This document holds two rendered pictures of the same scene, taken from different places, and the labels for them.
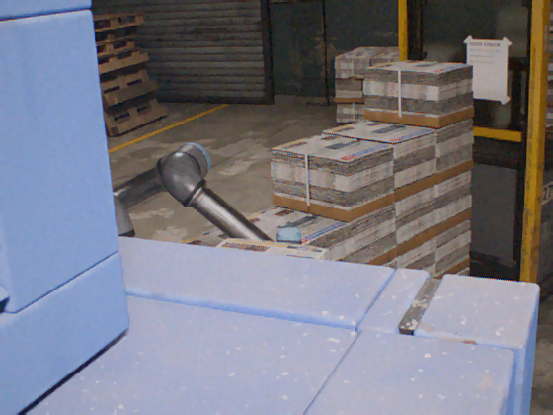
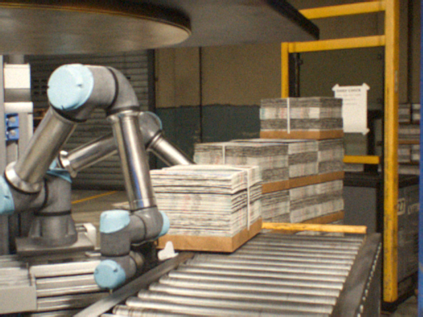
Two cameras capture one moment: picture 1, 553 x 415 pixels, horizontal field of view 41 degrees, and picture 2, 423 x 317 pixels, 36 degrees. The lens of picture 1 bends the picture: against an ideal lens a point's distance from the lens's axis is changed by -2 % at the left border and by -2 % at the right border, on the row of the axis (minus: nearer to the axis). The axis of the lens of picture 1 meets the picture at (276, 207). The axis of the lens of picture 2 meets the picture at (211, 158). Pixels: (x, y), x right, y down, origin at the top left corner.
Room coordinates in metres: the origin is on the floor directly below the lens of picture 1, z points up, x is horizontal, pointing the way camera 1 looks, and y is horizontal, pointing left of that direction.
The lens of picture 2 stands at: (-0.43, 0.31, 1.21)
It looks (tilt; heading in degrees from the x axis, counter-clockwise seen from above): 4 degrees down; 353
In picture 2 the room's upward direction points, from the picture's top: 1 degrees counter-clockwise
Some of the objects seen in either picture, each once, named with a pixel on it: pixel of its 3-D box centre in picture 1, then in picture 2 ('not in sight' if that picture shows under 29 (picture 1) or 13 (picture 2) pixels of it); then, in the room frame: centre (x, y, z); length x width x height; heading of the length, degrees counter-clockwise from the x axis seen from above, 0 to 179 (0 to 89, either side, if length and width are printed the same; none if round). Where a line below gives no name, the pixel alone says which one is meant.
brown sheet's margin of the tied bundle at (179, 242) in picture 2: not in sight; (194, 237); (1.55, 0.13, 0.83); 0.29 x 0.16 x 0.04; 65
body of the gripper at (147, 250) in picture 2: not in sight; (140, 255); (1.39, 0.29, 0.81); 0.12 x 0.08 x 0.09; 155
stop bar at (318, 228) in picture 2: not in sight; (303, 227); (1.77, -0.28, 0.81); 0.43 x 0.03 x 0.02; 65
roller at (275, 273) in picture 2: not in sight; (259, 279); (1.22, -0.01, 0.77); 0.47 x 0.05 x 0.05; 65
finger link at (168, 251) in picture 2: not in sight; (169, 251); (1.46, 0.21, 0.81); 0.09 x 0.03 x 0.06; 129
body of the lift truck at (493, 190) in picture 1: (500, 214); (361, 233); (3.73, -1.20, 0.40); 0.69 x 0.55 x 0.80; 46
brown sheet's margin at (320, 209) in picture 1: (333, 198); (241, 184); (2.73, -0.22, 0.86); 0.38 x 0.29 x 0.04; 46
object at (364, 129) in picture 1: (378, 130); (273, 140); (2.93, -0.43, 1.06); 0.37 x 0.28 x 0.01; 44
